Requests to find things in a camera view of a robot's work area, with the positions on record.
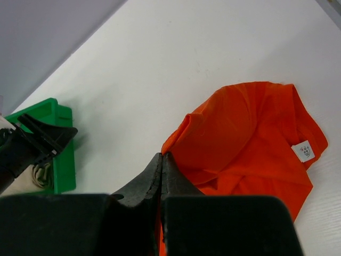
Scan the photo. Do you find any orange t shirt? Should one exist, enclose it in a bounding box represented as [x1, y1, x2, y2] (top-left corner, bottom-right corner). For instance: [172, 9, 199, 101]
[161, 82, 328, 255]

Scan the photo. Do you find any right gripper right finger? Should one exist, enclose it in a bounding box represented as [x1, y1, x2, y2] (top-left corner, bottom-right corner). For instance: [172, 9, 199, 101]
[159, 152, 204, 255]

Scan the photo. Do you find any beige folded t shirt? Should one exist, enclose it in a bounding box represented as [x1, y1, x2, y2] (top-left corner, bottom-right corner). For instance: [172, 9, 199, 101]
[1, 117, 53, 196]

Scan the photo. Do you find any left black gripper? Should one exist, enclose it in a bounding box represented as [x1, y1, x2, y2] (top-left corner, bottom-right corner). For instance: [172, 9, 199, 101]
[1, 114, 78, 192]

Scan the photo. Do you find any green plastic tray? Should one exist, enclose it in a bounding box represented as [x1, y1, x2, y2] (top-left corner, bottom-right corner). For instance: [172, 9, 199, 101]
[1, 98, 78, 195]

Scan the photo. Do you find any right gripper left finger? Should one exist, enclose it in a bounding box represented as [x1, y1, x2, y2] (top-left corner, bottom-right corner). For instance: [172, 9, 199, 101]
[112, 153, 163, 255]

